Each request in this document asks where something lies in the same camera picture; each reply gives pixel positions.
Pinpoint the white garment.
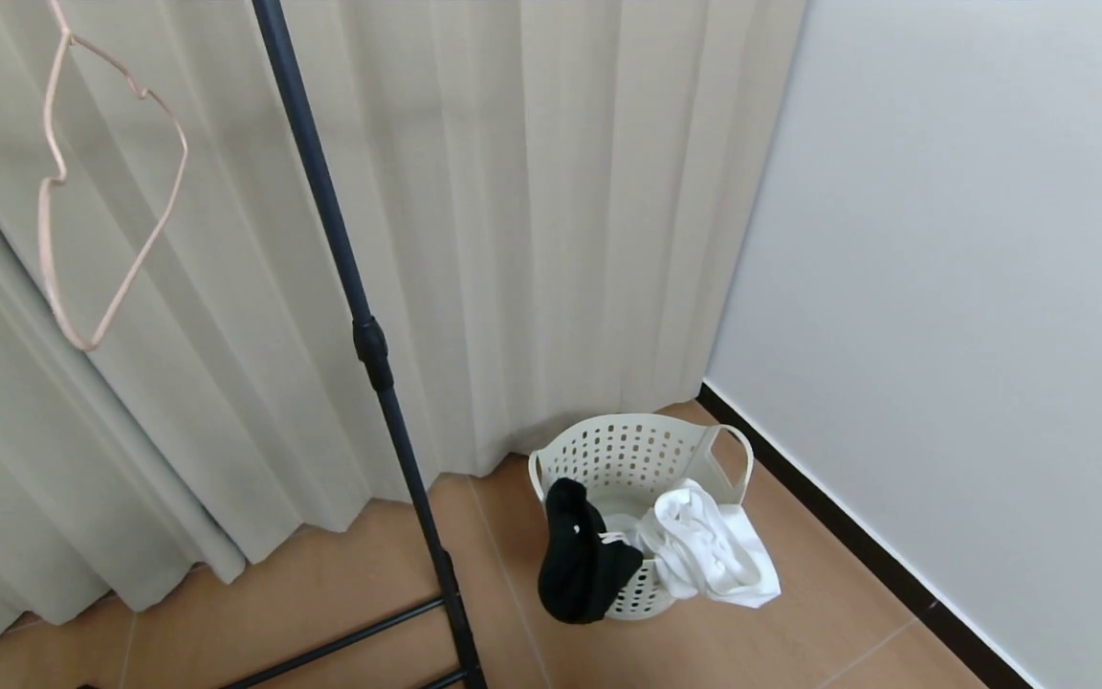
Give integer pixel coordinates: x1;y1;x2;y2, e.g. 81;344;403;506
606;478;782;610

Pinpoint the white laundry basket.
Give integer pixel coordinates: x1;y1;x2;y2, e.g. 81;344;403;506
527;413;756;622

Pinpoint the black garment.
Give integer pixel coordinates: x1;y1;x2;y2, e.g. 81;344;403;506
538;478;646;625

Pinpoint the pink clothes hanger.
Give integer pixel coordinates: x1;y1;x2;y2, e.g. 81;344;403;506
38;0;190;352

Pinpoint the beige curtain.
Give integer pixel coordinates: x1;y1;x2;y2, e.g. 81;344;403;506
0;0;808;661

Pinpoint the black clothes rack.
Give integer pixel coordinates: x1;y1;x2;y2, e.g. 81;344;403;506
221;0;490;689

